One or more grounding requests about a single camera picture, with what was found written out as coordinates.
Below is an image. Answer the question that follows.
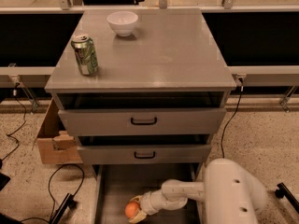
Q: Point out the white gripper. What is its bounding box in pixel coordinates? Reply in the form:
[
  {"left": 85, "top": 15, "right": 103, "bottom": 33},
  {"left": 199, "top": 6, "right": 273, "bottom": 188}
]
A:
[{"left": 129, "top": 190, "right": 167, "bottom": 224}]

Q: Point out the orange fruit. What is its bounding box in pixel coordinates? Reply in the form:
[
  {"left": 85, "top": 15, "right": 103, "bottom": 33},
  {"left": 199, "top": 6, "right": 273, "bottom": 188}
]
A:
[{"left": 125, "top": 202, "right": 140, "bottom": 218}]

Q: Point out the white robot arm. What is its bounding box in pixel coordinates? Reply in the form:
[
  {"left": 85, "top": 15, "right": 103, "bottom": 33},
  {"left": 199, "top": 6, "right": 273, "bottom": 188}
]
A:
[{"left": 125, "top": 159, "right": 267, "bottom": 224}]

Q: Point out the grey open bottom drawer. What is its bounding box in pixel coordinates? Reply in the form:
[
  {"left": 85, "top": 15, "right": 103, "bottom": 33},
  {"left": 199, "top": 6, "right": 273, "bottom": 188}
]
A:
[{"left": 93, "top": 163, "right": 202, "bottom": 224}]

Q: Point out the grey middle drawer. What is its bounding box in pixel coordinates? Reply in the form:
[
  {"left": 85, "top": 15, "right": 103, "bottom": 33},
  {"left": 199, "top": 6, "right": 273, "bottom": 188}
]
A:
[{"left": 78, "top": 145, "right": 211, "bottom": 164}]

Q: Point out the grey top drawer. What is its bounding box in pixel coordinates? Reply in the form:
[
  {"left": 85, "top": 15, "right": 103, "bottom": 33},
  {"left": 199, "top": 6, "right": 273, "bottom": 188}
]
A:
[{"left": 59, "top": 108, "right": 226, "bottom": 136}]

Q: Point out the grey drawer cabinet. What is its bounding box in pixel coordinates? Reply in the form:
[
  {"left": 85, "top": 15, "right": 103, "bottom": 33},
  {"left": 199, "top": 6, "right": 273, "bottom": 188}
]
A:
[{"left": 44, "top": 7, "right": 237, "bottom": 224}]

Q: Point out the black bar device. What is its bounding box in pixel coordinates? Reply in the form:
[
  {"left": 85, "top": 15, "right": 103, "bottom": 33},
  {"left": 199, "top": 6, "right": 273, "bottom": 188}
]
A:
[{"left": 50, "top": 193, "right": 77, "bottom": 224}]

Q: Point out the cardboard box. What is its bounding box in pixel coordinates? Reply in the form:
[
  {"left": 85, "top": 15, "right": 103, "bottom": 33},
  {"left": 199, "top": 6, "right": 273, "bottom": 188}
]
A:
[{"left": 36, "top": 100, "right": 82, "bottom": 164}]

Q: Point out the black caster leg right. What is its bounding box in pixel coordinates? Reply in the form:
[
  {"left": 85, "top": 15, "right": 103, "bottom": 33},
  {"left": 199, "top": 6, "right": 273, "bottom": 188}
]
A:
[{"left": 275, "top": 183, "right": 299, "bottom": 214}]

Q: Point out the green soda can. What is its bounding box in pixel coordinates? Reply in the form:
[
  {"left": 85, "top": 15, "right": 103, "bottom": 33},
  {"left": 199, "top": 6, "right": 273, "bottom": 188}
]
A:
[{"left": 71, "top": 34, "right": 98, "bottom": 76}]

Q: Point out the white bowl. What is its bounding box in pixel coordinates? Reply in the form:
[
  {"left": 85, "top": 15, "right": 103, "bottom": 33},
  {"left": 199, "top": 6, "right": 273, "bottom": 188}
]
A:
[{"left": 107, "top": 11, "right": 138, "bottom": 36}]

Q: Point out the black cable bottom left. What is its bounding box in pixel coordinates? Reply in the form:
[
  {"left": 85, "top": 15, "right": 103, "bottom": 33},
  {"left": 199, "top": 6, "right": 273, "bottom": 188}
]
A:
[{"left": 18, "top": 163, "right": 86, "bottom": 224}]

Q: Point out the black power cable right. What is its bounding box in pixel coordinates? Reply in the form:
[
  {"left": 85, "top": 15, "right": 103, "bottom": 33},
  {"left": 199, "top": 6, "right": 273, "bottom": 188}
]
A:
[{"left": 220, "top": 77, "right": 245, "bottom": 159}]

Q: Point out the metal rail frame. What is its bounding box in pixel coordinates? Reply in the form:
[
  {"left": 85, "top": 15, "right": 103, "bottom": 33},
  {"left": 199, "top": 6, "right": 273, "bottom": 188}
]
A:
[{"left": 0, "top": 0, "right": 299, "bottom": 114}]

